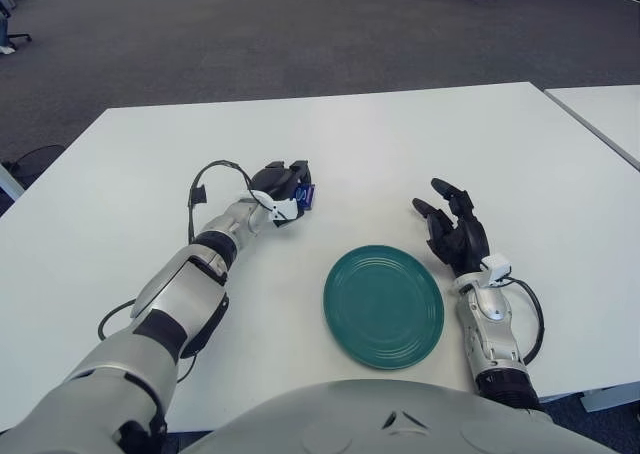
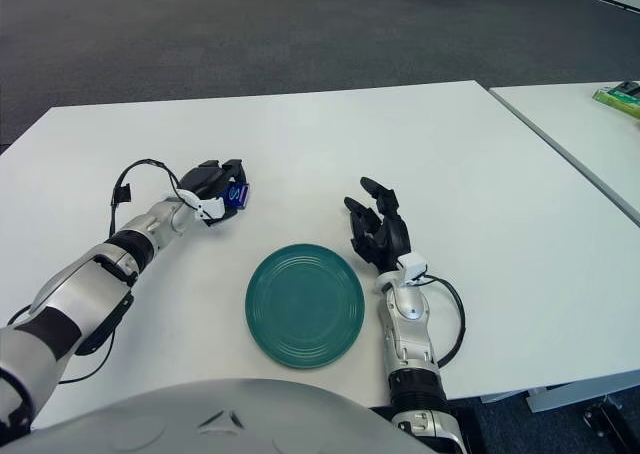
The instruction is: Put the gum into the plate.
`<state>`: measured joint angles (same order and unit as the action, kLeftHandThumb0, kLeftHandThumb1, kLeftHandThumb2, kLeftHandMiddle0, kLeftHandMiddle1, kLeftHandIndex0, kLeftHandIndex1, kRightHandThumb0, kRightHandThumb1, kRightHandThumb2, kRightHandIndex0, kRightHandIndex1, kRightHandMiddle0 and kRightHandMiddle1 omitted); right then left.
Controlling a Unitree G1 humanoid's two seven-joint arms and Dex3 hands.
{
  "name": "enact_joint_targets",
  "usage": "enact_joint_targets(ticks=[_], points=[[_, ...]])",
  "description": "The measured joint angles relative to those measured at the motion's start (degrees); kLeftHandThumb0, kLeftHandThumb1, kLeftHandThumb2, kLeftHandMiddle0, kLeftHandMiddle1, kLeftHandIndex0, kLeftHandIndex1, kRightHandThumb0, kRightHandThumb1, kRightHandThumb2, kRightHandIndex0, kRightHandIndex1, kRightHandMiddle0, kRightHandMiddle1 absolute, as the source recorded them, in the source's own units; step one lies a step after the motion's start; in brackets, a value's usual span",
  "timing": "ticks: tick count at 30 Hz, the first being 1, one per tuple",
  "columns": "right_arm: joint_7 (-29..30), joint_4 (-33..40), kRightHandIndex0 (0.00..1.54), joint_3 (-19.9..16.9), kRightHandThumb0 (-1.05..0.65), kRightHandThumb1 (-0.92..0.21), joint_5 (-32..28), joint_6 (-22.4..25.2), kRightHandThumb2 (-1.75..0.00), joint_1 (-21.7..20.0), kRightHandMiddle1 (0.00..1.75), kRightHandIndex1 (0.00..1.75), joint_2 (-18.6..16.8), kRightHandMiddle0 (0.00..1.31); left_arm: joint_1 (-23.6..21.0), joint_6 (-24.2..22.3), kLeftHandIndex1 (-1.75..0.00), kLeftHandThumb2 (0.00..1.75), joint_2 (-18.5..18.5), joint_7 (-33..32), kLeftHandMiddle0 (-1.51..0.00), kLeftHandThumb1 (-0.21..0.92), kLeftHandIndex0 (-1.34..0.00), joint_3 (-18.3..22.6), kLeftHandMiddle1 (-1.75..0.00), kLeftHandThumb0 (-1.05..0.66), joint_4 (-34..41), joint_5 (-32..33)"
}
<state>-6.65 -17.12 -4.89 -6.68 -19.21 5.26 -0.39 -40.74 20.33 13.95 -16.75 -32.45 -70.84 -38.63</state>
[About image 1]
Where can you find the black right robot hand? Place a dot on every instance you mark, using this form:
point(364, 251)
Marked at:
point(465, 239)

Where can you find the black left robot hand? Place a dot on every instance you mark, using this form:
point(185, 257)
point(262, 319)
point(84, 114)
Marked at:
point(275, 181)

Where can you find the blue gum pack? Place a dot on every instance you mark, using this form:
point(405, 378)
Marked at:
point(306, 196)

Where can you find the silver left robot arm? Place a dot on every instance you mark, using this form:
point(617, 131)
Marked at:
point(180, 284)

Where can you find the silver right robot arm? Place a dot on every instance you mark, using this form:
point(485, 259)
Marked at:
point(487, 314)

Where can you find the green ribbed plate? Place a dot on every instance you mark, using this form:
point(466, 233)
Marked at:
point(382, 309)

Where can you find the grey robot torso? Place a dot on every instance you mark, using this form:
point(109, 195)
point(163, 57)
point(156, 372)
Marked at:
point(350, 419)

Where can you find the white table leg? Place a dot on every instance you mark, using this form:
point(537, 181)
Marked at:
point(10, 181)

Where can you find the white table frame beam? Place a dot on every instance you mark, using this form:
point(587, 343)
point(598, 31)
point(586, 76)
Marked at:
point(610, 400)

